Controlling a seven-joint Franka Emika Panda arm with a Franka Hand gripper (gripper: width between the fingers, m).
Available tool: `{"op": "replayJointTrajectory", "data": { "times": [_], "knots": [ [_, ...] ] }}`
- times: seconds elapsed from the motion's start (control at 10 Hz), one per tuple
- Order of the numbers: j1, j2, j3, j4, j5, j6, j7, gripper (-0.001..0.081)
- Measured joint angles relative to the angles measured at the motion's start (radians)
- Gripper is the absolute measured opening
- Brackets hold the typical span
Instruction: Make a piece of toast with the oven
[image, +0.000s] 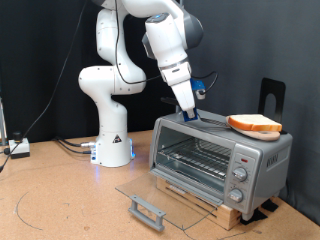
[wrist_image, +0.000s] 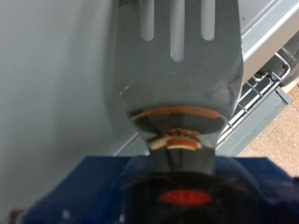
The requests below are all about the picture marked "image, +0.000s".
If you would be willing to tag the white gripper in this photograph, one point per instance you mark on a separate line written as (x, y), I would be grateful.
(181, 90)

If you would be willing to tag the white bread slice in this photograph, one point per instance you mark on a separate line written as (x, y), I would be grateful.
(253, 120)

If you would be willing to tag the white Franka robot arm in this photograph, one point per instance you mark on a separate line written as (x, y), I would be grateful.
(110, 133)

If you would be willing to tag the silver oven temperature knob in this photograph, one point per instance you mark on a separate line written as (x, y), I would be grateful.
(240, 174)

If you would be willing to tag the silver toaster oven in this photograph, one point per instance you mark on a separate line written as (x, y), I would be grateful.
(266, 156)

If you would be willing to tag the silver oven timer knob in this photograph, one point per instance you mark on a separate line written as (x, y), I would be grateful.
(235, 195)

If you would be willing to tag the round wooden board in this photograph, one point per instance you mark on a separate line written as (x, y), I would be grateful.
(265, 135)

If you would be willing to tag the black metal bookend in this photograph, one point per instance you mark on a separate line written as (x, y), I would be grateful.
(281, 96)

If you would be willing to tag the grey curtain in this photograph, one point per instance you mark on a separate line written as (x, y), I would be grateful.
(250, 40)

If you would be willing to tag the slatted wooden base block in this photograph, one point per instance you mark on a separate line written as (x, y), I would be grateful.
(230, 216)

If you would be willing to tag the black tape strip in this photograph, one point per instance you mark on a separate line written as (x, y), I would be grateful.
(253, 216)
(270, 205)

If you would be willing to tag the black curtain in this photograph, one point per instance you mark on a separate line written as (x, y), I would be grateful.
(33, 50)

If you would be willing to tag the white power box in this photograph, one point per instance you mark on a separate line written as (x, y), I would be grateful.
(19, 146)

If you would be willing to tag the metal stand leg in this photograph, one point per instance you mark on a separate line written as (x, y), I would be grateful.
(2, 123)

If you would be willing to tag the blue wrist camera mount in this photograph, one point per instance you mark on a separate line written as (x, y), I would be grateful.
(197, 85)

